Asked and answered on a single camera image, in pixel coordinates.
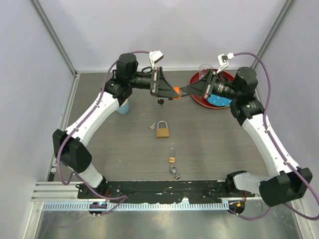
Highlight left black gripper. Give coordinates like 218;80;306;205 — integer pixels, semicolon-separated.
128;67;178;98

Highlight blue dotted plate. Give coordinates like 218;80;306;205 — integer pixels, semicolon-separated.
207;94;232;107

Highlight large brass padlock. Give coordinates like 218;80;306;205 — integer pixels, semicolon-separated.
156;120;169;138

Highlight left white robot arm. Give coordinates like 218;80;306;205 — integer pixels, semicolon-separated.
53;50;179;199

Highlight orange black padlock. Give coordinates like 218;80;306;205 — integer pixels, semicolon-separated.
173;87;190;100

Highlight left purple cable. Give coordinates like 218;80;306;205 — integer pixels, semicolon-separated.
56;50;152;217

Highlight purple cable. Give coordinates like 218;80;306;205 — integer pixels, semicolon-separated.
56;50;152;217
228;51;319;221

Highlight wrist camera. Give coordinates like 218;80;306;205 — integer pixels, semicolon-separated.
149;50;163;69
217;52;234;74

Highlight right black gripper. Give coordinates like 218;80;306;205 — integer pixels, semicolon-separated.
182;70;240;101

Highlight clear plastic cup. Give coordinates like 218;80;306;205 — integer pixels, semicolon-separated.
198;64;214;79

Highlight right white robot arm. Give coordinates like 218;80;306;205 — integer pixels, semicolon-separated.
180;67;313;207

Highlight small brass padlock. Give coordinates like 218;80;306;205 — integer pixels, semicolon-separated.
168;147;175;164

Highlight red round tray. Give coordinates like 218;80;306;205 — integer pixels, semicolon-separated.
191;71;234;109

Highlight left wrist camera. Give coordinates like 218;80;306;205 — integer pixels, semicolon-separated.
149;50;163;69

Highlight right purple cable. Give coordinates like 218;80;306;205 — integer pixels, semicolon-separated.
228;51;319;221

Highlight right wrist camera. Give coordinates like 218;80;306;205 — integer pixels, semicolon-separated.
217;52;234;74

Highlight light blue mug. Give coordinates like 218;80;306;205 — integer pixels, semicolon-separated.
117;99;130;115

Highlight small black keys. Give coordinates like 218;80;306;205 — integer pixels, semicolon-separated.
158;98;164;109

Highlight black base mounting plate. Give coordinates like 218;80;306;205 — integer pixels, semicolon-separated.
77;179;256;204

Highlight white slotted cable duct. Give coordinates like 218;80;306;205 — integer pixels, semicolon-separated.
42;200;229;212

